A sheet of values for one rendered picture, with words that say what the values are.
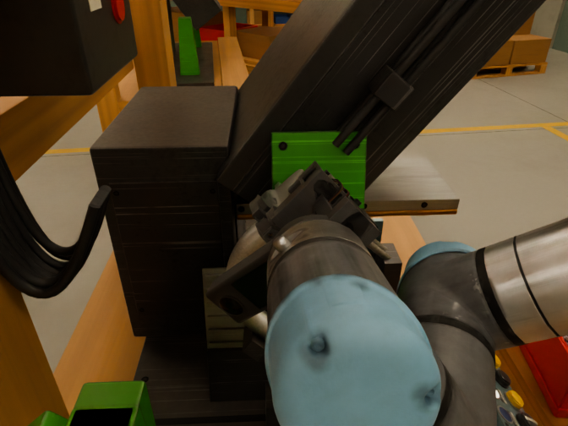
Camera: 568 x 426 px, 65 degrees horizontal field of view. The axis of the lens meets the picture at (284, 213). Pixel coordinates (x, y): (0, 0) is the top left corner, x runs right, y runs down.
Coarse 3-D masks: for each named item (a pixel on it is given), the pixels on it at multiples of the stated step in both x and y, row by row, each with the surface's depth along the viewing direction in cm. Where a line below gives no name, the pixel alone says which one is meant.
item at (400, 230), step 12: (372, 216) 108; (384, 216) 108; (396, 216) 108; (408, 216) 108; (384, 228) 104; (396, 228) 104; (408, 228) 104; (384, 240) 99; (396, 240) 99; (408, 240) 99; (420, 240) 99; (408, 252) 96
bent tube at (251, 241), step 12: (252, 228) 53; (240, 240) 53; (252, 240) 52; (240, 252) 53; (252, 252) 53; (228, 264) 54; (264, 312) 56; (252, 324) 55; (264, 324) 56; (264, 336) 56
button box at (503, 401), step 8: (496, 384) 62; (504, 392) 61; (496, 400) 58; (504, 400) 60; (496, 408) 57; (504, 408) 58; (512, 408) 59; (520, 408) 60; (512, 416) 58; (504, 424) 55; (512, 424) 56; (520, 424) 57
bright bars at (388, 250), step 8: (376, 240) 77; (376, 248) 74; (384, 248) 77; (392, 248) 78; (376, 256) 80; (384, 256) 75; (392, 256) 76; (384, 264) 75; (392, 264) 74; (400, 264) 75; (384, 272) 75; (392, 272) 75; (400, 272) 75; (392, 280) 76
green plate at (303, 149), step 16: (272, 144) 53; (288, 144) 53; (304, 144) 53; (320, 144) 53; (272, 160) 53; (288, 160) 54; (304, 160) 54; (320, 160) 54; (336, 160) 54; (352, 160) 54; (272, 176) 54; (288, 176) 54; (336, 176) 54; (352, 176) 54; (352, 192) 55
